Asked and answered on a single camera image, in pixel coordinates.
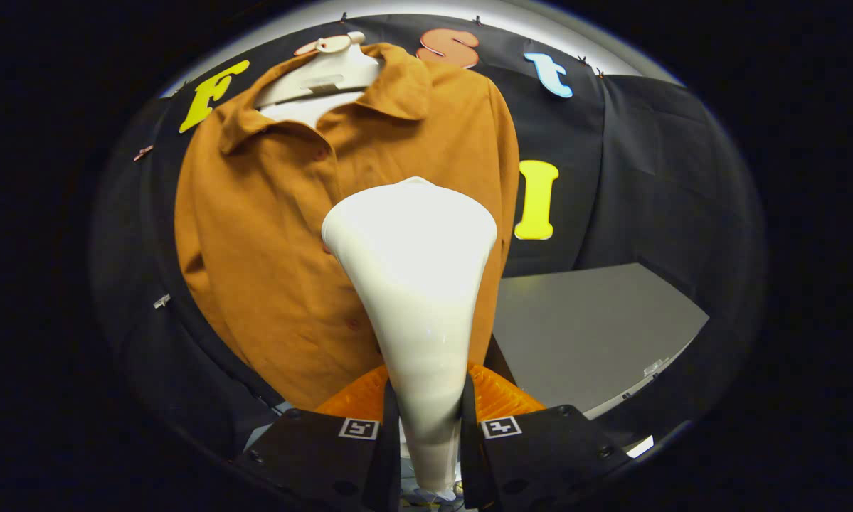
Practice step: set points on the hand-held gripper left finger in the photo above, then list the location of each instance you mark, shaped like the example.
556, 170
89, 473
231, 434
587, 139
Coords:
326, 462

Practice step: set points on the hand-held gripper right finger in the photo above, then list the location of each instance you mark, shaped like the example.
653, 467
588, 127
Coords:
540, 462

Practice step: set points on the white garment steamer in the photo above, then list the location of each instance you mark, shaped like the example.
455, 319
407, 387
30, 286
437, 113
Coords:
412, 284

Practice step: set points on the brown button shirt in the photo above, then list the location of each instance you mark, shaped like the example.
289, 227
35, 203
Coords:
269, 249

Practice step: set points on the white clip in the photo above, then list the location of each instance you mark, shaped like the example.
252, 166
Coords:
161, 301

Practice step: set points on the black backdrop cloth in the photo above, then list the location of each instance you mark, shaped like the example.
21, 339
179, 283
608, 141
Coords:
647, 178

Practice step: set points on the reddish clip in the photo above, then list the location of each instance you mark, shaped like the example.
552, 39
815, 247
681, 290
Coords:
142, 152

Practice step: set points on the white mannequin torso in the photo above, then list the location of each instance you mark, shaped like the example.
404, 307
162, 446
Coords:
326, 71

